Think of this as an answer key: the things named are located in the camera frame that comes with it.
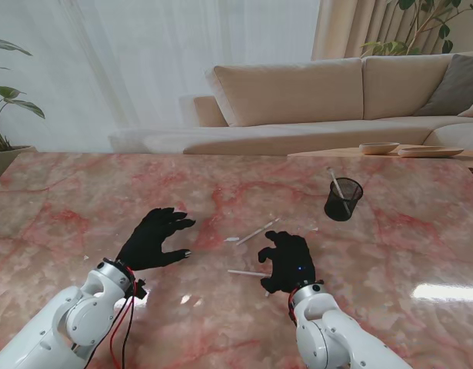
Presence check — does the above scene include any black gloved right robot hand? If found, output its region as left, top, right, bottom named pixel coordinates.
left=257, top=230, right=317, bottom=297

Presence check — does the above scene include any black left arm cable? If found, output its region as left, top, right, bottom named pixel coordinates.
left=84, top=295, right=137, bottom=369

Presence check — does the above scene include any beige curtain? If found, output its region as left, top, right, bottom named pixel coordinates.
left=311, top=0, right=473, bottom=62

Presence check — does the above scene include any tall branching green plant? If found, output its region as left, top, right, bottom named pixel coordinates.
left=361, top=0, right=462, bottom=58

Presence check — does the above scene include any large leaf green houseplant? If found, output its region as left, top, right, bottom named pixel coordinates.
left=0, top=35, right=46, bottom=151

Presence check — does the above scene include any wooden bowl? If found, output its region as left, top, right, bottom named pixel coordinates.
left=358, top=141, right=401, bottom=156

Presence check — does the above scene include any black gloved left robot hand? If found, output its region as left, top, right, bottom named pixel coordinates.
left=116, top=207, right=197, bottom=272

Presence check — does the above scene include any beige plant pot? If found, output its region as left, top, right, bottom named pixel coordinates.
left=0, top=145, right=38, bottom=180

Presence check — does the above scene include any black mesh brush holder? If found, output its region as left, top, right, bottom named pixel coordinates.
left=323, top=177, right=365, bottom=222

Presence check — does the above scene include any flat wooden tray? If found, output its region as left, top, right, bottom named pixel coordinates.
left=397, top=145, right=465, bottom=158

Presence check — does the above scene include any red left arm cable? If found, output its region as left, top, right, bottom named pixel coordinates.
left=108, top=278, right=139, bottom=369

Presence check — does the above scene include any white sheer curtain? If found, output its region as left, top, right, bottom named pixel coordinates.
left=0, top=0, right=321, bottom=153

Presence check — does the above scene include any grey sofa cushion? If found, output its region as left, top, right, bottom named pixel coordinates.
left=415, top=53, right=473, bottom=117

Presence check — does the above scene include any beige sofa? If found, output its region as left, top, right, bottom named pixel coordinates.
left=108, top=52, right=473, bottom=157

